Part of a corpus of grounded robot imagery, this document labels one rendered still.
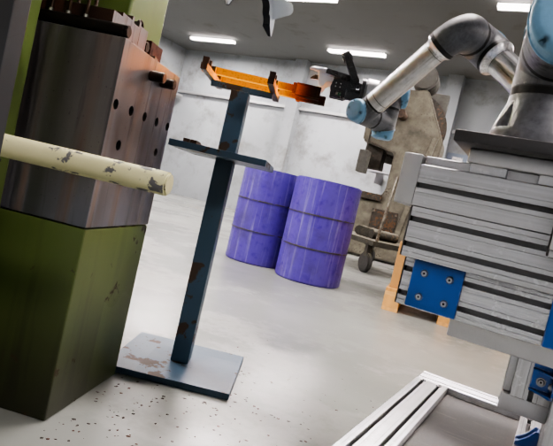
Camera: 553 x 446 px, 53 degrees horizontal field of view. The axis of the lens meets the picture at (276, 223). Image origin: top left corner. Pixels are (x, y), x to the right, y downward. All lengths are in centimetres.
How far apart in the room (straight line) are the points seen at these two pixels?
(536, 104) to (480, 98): 1095
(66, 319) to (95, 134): 44
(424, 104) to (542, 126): 730
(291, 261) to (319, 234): 31
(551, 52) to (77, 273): 105
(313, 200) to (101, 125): 308
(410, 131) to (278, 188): 389
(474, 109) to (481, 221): 1096
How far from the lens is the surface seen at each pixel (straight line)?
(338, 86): 197
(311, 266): 429
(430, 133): 816
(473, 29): 176
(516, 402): 124
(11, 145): 116
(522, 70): 104
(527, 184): 97
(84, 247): 136
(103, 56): 137
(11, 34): 95
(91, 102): 136
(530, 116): 99
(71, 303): 138
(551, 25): 88
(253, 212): 465
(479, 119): 1185
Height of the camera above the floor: 65
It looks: 3 degrees down
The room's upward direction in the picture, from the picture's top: 13 degrees clockwise
